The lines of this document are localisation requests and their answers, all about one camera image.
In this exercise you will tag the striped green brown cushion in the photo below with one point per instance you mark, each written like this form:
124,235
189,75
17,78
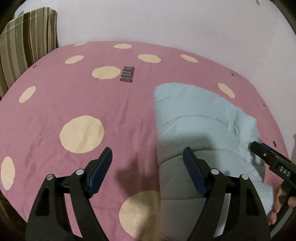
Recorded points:
24,41

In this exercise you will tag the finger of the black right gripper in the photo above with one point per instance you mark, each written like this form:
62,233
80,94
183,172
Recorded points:
262,150
275,152

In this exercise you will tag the pink dotted bed sheet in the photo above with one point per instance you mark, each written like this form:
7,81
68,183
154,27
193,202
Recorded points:
79,99

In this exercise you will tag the person's right hand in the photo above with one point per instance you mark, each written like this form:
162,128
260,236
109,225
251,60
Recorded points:
272,215

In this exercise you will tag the light blue puffer jacket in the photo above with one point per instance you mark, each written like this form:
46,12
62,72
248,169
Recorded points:
217,132

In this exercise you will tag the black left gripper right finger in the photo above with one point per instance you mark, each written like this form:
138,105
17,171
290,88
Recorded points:
246,218

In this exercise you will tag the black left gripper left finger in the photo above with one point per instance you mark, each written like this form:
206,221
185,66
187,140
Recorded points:
62,209

